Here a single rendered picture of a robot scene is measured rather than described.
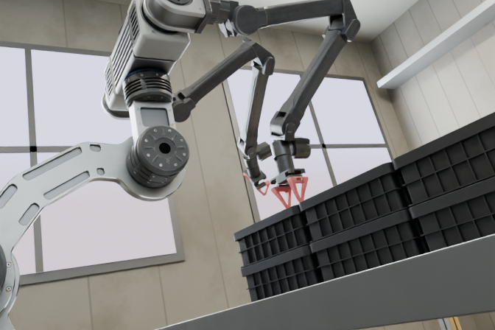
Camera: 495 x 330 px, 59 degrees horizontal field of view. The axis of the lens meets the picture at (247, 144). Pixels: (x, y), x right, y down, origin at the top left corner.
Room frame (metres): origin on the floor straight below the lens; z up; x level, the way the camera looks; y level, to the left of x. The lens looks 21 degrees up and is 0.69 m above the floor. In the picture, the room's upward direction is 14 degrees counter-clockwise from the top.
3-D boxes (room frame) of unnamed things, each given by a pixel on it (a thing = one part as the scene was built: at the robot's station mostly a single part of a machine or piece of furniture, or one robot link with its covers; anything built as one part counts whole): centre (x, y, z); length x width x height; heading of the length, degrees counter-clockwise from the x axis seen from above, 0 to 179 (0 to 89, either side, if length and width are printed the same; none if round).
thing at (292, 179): (1.28, -0.10, 1.00); 0.07 x 0.07 x 0.09; 36
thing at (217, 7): (0.96, 0.01, 1.45); 0.09 x 0.08 x 0.12; 34
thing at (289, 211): (1.42, -0.13, 0.92); 0.40 x 0.30 x 0.02; 133
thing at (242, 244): (1.42, -0.13, 0.87); 0.40 x 0.30 x 0.11; 133
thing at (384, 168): (1.20, -0.34, 0.92); 0.40 x 0.30 x 0.02; 133
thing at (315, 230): (1.20, -0.34, 0.87); 0.40 x 0.30 x 0.11; 133
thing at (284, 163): (1.29, -0.09, 1.07); 0.10 x 0.07 x 0.07; 36
